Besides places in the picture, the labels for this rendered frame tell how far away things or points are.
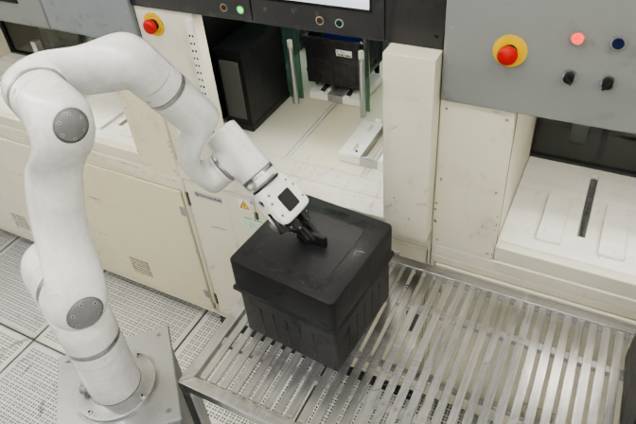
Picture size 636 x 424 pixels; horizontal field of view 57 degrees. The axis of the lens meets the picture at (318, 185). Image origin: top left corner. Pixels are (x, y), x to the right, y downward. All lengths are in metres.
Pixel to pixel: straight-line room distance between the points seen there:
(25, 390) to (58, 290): 1.53
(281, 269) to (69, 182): 0.50
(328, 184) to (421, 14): 0.68
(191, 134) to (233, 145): 0.12
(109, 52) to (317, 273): 0.63
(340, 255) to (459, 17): 0.57
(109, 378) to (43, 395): 1.22
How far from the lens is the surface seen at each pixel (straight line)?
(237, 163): 1.31
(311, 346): 1.44
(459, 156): 1.44
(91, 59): 1.09
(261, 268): 1.34
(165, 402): 1.49
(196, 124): 1.20
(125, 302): 2.80
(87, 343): 1.35
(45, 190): 1.12
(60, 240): 1.17
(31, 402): 2.65
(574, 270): 1.59
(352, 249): 1.36
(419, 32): 1.31
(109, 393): 1.48
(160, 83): 1.12
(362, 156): 1.83
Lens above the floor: 1.98
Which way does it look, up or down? 39 degrees down
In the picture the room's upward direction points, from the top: 5 degrees counter-clockwise
